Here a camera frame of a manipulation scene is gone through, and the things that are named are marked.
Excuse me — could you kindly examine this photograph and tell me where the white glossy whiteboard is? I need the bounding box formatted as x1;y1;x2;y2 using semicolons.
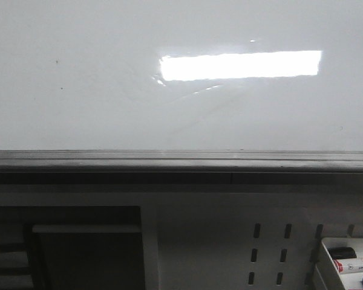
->
0;1;363;151

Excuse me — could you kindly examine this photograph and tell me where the red capped white marker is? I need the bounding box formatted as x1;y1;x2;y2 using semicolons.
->
333;257;363;274

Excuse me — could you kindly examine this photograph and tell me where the white marker tray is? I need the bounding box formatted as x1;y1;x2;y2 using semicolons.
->
315;237;363;289

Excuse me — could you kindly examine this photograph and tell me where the white slotted pegboard panel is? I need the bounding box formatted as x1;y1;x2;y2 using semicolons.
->
140;193;363;289

